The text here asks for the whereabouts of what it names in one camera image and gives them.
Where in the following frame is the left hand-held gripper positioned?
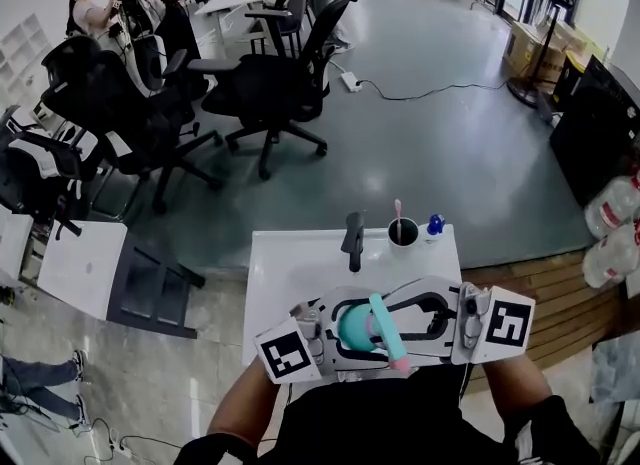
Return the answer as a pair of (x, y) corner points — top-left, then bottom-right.
(252, 285), (396, 386)

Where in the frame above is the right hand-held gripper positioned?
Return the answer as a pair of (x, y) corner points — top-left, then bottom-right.
(385, 274), (537, 368)

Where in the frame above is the person's left forearm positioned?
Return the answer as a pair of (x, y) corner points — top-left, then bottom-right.
(205, 355), (281, 447)

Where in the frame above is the person's right forearm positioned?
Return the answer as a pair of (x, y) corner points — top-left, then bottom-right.
(487, 352), (554, 447)

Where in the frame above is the white cup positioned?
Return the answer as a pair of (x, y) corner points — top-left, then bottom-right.
(387, 217), (421, 250)

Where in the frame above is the white sink basin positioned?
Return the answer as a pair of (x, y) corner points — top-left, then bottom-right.
(242, 224), (464, 369)

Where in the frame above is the person's black shirt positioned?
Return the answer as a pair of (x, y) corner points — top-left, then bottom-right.
(172, 365), (601, 465)

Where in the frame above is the black faucet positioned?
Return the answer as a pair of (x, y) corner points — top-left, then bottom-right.
(340, 211), (366, 274)

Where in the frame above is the wooden slat platform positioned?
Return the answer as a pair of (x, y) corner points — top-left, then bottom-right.
(459, 247), (636, 369)

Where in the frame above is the clear water jug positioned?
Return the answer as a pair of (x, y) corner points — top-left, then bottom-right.
(582, 225), (640, 289)
(583, 172), (640, 239)

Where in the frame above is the clear plastic bag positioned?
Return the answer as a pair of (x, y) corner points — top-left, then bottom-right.
(589, 330), (640, 404)

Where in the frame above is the black bin with yellow rim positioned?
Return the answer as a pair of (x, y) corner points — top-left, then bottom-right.
(554, 50), (589, 112)

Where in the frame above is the large cardboard box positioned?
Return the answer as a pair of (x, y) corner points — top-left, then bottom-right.
(502, 20), (566, 84)

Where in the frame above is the small cardboard box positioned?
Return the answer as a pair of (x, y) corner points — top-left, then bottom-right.
(549, 22), (591, 54)

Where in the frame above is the grey office chair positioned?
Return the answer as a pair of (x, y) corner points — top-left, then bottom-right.
(243, 0), (311, 57)

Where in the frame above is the white and black oval device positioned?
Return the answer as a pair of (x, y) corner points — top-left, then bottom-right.
(132, 35), (169, 94)

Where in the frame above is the white side table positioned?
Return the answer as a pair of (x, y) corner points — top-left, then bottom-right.
(0, 207), (34, 279)

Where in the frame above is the black standing fan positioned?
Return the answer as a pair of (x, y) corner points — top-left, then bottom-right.
(506, 0), (576, 109)

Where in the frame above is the black and white office chair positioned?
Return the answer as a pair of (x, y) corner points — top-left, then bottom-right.
(0, 105), (109, 239)

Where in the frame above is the white shelf unit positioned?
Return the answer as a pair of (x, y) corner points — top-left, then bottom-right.
(0, 13), (56, 109)

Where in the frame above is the black power cable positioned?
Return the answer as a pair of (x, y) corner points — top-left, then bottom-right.
(358, 80), (511, 103)

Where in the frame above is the thin black floor cable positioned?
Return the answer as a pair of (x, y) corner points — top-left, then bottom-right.
(74, 415), (186, 454)

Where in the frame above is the white cabinet with black frame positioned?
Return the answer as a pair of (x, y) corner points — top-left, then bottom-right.
(37, 220), (206, 339)

